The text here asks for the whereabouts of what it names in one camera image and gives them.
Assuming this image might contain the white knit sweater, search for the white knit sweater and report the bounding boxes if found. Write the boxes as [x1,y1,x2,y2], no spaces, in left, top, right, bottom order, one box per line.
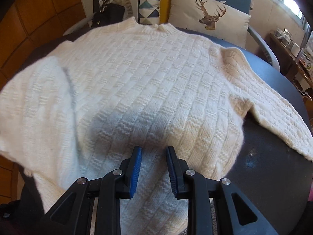
[0,17,313,235]

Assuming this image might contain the deer print cushion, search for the deer print cushion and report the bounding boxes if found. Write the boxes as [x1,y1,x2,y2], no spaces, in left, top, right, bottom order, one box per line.
[168,0,252,48]

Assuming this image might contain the group of white jars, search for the group of white jars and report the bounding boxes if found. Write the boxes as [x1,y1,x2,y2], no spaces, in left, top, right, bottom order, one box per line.
[274,27,294,46]

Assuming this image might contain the wooden side desk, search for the wooden side desk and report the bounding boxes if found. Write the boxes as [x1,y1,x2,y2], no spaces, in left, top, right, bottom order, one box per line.
[269,33,313,93]

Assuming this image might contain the black leather round table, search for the black leather round table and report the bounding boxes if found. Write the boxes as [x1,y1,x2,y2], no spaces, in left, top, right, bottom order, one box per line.
[15,27,313,235]

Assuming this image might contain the clear desktop organizer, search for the clear desktop organizer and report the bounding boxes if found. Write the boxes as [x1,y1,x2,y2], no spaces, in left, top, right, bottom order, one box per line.
[300,48,313,71]

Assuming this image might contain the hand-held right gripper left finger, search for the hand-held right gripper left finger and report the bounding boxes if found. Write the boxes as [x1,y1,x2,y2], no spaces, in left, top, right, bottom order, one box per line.
[41,146,143,235]

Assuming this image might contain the triangle pattern cushion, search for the triangle pattern cushion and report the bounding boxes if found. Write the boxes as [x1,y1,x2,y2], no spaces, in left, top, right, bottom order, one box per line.
[99,0,163,25]

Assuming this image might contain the black handbag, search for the black handbag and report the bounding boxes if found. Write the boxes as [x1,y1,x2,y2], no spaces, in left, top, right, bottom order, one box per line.
[92,4,126,28]

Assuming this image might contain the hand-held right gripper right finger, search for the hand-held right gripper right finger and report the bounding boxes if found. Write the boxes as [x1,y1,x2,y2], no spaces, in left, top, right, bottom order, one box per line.
[167,146,279,235]

